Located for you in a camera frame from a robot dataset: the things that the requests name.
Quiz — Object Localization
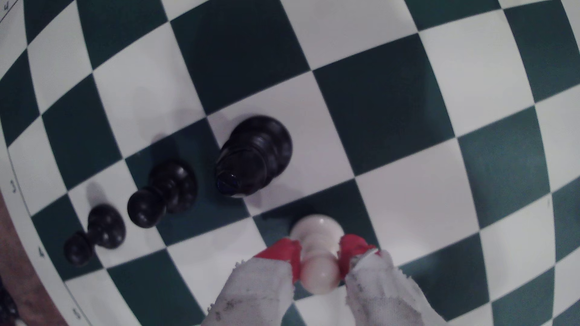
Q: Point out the black pawn chess piece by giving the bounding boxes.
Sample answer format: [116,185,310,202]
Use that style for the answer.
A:
[63,204,127,267]
[127,159,198,229]

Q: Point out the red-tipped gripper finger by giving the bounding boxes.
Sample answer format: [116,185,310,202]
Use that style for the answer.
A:
[201,238,303,326]
[337,234,447,326]

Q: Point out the black bishop chess piece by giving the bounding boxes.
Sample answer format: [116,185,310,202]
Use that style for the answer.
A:
[214,115,293,198]

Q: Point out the white pawn chess piece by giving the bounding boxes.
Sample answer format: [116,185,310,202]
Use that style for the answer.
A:
[290,214,346,295]

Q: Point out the green and white chess mat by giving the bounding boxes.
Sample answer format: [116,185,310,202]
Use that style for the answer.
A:
[0,0,580,326]

